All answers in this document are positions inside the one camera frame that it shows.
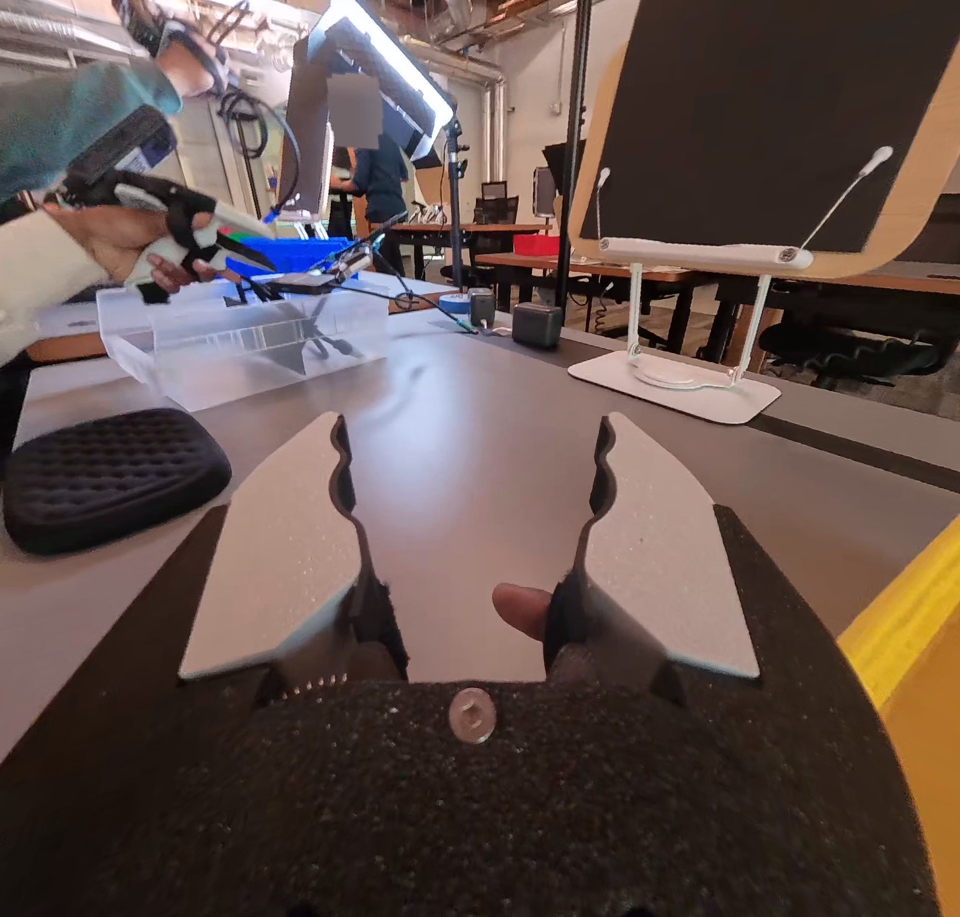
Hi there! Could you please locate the person's right hand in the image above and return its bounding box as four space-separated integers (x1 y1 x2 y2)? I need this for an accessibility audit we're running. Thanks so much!
492 583 555 642

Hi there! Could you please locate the led light panel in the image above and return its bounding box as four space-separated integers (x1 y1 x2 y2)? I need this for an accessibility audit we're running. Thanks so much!
306 0 459 172

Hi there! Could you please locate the black quilted wrist rest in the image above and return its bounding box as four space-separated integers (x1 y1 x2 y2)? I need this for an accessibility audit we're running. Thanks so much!
2 407 234 557

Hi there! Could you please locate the clear plastic bin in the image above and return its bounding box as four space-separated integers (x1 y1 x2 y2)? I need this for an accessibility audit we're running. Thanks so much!
96 275 391 413

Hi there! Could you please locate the black looped cable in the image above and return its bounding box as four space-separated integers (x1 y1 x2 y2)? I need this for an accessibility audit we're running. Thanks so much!
217 88 303 221

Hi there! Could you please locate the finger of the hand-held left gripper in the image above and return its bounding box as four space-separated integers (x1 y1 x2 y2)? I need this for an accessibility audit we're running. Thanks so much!
210 206 277 245
198 233 280 273

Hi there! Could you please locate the person's left forearm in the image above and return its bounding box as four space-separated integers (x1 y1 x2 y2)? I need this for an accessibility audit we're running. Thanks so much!
0 208 112 367

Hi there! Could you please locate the dark box device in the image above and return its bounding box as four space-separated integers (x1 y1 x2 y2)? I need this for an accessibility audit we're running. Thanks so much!
512 302 564 350

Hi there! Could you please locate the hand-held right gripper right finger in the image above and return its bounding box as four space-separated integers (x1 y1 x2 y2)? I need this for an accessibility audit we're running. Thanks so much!
542 410 762 680

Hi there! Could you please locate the black tripod light stand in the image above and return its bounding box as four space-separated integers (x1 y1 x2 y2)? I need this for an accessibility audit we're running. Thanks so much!
442 118 470 288
555 0 597 326

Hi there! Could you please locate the blue plastic bin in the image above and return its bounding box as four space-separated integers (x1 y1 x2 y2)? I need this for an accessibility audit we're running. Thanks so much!
221 236 354 281

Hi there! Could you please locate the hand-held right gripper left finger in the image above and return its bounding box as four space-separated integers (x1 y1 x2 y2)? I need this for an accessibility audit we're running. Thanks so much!
178 410 411 682

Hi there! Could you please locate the green plug braided cable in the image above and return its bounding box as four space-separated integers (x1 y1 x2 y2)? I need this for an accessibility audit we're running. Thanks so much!
330 215 481 337

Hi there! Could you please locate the black monitor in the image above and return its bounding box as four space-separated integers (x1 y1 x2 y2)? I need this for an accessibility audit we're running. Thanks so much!
541 140 586 217

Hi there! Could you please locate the yellow plastic bin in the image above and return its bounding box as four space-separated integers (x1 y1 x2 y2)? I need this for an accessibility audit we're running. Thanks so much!
836 515 960 917

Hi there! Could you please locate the person's left hand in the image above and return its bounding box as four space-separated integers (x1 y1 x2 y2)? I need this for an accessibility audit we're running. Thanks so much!
43 203 220 296

